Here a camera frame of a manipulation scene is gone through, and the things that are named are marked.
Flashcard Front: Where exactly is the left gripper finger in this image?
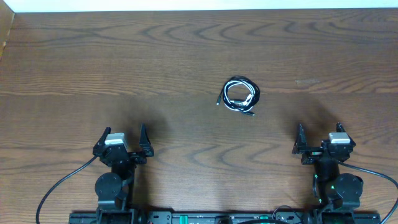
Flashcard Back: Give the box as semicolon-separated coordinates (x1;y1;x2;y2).
93;127;111;154
139;123;154;157

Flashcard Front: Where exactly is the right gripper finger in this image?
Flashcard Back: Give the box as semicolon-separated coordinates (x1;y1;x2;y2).
292;124;308;154
336;123;356;146

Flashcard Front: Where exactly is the white usb cable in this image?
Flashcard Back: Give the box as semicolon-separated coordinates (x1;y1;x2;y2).
223;80;256;111

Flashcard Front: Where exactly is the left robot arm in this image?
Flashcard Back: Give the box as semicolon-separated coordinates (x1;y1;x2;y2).
93;124;154;223

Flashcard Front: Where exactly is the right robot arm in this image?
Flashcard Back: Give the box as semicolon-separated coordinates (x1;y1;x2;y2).
292;123;363;223

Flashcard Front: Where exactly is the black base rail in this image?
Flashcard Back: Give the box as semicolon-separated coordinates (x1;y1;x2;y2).
68;210;382;224

